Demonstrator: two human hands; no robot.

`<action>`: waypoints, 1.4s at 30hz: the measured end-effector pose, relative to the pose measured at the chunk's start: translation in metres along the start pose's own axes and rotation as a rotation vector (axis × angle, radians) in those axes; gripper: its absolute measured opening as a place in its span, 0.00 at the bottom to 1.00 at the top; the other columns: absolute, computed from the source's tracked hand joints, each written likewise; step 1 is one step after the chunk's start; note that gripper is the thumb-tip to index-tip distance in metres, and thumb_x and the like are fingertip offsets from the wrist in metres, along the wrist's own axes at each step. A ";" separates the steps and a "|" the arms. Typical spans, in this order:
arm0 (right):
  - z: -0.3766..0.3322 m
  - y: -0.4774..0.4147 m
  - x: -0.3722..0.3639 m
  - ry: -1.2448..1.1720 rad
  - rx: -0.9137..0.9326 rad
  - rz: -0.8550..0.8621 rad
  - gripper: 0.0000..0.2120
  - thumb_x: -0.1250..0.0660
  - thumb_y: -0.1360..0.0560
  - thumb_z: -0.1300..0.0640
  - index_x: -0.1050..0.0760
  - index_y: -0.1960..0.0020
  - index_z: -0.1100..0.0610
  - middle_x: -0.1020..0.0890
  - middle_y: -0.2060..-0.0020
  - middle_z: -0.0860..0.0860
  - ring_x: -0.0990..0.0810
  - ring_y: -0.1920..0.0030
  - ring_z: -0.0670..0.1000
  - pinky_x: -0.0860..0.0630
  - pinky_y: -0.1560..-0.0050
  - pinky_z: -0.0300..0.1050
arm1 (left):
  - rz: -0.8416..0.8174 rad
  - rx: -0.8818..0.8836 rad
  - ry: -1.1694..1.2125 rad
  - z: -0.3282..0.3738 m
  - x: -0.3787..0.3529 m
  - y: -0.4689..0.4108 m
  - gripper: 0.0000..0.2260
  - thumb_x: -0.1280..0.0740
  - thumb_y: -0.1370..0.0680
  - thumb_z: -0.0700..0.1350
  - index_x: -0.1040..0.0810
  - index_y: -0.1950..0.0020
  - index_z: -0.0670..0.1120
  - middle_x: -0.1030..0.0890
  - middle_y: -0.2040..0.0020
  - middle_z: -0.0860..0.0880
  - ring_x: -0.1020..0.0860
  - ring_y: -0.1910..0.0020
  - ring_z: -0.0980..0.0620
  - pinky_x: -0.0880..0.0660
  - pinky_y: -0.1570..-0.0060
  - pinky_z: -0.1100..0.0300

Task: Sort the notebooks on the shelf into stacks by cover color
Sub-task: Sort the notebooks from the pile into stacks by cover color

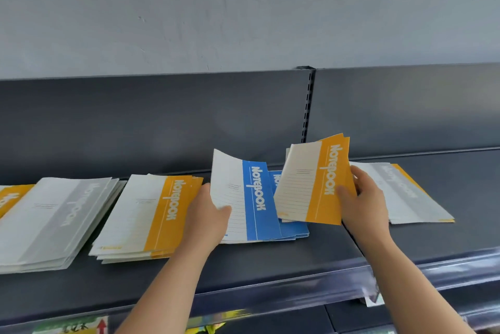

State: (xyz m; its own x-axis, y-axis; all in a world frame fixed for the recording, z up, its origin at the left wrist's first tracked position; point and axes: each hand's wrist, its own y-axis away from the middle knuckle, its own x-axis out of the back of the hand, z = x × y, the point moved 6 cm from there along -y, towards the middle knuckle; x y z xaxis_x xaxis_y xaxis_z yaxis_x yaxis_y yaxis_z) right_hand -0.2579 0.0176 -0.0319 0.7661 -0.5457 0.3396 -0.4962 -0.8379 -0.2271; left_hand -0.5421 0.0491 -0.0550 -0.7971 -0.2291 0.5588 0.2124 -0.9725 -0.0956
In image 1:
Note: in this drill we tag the yellow blue snack packet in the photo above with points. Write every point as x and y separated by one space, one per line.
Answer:
215 322

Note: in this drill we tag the yellow white price tag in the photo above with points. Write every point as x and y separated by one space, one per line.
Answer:
74 326

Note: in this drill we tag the dark grey back panel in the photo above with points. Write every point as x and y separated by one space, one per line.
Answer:
410 107
156 119

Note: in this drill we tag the pile of white notebooks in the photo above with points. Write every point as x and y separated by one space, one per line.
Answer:
414 197

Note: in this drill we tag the person's right forearm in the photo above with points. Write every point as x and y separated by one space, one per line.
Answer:
414 294

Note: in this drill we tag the clear plastic price rail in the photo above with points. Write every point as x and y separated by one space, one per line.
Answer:
293 292
461 267

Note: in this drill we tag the slotted dark metal upright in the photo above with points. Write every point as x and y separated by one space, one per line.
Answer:
308 107

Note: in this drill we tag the person's left hand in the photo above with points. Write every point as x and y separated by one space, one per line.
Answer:
205 224

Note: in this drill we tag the small grey notebook stack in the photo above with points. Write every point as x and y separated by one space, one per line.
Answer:
50 220

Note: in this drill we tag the person's left forearm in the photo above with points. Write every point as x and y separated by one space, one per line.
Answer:
164 294

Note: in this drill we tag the person's right hand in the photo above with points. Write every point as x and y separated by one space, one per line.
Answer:
367 212

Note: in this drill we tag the small orange notebook stack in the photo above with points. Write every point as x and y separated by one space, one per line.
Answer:
11 197
308 181
136 212

